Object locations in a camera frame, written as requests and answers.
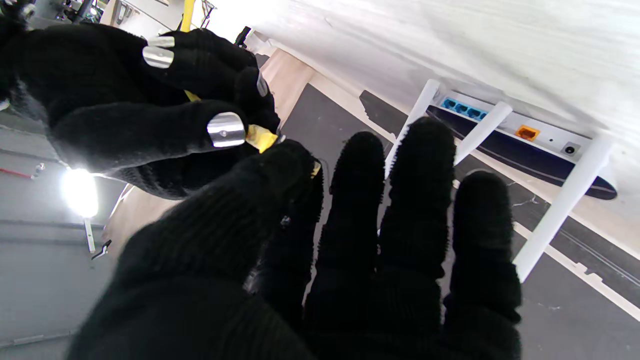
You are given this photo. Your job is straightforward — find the white router with antennas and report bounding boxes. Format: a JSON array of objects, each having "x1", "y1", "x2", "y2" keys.
[{"x1": 382, "y1": 79, "x2": 618, "y2": 283}]

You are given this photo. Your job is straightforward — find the bright white lamp on pole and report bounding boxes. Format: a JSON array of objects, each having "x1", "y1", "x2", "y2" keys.
[{"x1": 61, "y1": 169, "x2": 100, "y2": 254}]

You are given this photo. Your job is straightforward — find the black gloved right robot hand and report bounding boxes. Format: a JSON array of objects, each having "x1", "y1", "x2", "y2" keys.
[{"x1": 0, "y1": 22, "x2": 281, "y2": 201}]

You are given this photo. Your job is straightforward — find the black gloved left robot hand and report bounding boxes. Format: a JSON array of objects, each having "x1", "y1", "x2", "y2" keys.
[{"x1": 67, "y1": 117, "x2": 523, "y2": 360}]

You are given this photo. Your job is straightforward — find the yellow Ethernet cable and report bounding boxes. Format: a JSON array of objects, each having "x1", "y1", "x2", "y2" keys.
[{"x1": 180, "y1": 0, "x2": 322, "y2": 178}]

